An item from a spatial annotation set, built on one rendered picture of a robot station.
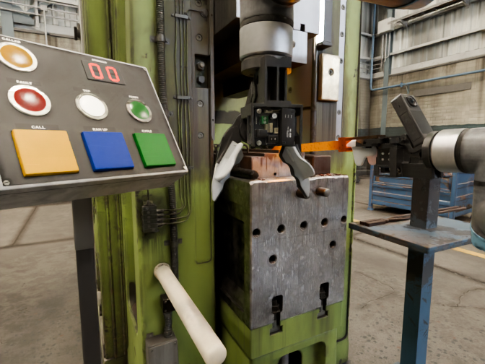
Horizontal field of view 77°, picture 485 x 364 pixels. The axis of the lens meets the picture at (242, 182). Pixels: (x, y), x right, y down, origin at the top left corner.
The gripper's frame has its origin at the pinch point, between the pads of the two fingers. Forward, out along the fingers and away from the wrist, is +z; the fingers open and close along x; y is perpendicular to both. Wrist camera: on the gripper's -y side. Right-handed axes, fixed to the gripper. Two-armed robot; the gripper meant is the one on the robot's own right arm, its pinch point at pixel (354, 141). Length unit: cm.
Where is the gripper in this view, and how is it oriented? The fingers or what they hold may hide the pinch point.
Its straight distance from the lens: 77.9
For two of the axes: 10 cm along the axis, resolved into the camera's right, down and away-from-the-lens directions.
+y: 0.3, 9.9, 1.1
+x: 8.9, -0.8, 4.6
